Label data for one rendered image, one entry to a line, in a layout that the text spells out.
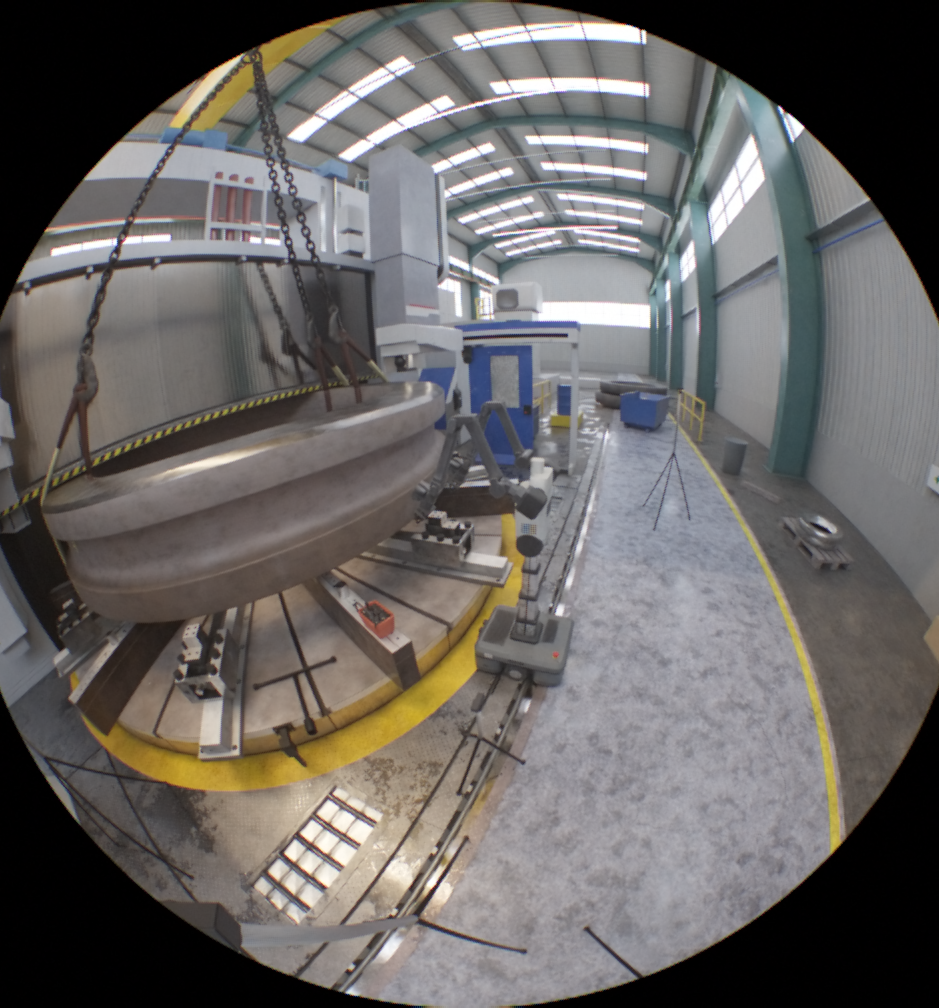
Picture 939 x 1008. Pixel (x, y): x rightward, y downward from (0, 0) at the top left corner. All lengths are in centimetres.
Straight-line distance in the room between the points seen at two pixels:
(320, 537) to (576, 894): 253
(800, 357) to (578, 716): 847
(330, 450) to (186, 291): 371
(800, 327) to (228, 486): 972
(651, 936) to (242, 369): 660
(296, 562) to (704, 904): 313
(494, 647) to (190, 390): 455
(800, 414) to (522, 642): 822
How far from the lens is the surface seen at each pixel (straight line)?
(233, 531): 225
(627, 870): 220
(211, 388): 509
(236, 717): 244
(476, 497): 383
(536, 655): 239
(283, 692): 246
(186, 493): 207
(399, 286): 585
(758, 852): 258
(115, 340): 485
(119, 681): 319
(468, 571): 291
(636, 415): 1046
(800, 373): 916
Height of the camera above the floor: 209
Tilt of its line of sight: 25 degrees down
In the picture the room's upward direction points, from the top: 3 degrees counter-clockwise
